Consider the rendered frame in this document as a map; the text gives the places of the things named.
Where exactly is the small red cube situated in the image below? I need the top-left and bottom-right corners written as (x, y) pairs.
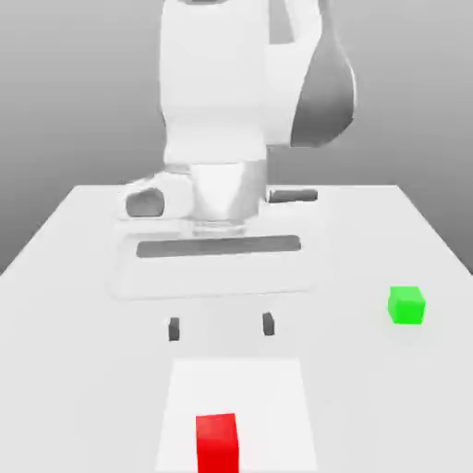
top-left (195, 412), bottom-right (240, 473)

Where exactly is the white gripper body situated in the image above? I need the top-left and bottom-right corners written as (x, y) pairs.
top-left (107, 229), bottom-right (323, 302)

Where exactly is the small green cube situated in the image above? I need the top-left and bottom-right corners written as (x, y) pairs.
top-left (387, 285), bottom-right (427, 326)

